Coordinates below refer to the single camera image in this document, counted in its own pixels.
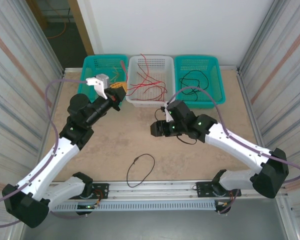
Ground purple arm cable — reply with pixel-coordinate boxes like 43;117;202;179
0;78;88;229
166;86;300;216

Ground white plastic basket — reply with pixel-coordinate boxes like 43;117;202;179
125;54;177;109

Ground red black power wires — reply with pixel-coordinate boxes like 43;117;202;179
214;191;235;208
93;188;108;210

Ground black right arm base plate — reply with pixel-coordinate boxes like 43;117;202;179
196;180;242;198

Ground aluminium table edge profile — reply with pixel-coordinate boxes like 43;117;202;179
49;71;66;131
236;69;260;131

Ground teal plastic basket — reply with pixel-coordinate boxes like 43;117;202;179
173;54;227;110
76;53;129;106

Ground wooden board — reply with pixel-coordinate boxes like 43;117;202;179
26;0;49;29

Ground black cable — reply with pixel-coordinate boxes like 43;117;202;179
184;70;210;90
182;86;203;101
179;77;201;96
126;153;156;188

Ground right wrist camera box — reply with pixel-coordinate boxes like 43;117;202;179
160;101;176;124

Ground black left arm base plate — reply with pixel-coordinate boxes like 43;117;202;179
91;182;110;200

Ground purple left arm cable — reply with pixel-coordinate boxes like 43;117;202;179
0;78;88;229

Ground wooden door frame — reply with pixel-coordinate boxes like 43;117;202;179
66;0;95;57

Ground orange floor cable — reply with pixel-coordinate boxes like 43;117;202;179
47;21;67;40

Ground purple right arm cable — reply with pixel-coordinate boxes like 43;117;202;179
166;86;300;216

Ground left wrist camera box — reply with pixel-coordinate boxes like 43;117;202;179
86;73;111;100

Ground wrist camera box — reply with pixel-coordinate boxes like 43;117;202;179
86;73;111;100
160;101;176;124

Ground grey slotted cable duct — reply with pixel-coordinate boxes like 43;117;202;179
51;201;217;213

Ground aluminium mounting rail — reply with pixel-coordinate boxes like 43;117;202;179
48;177;290;202

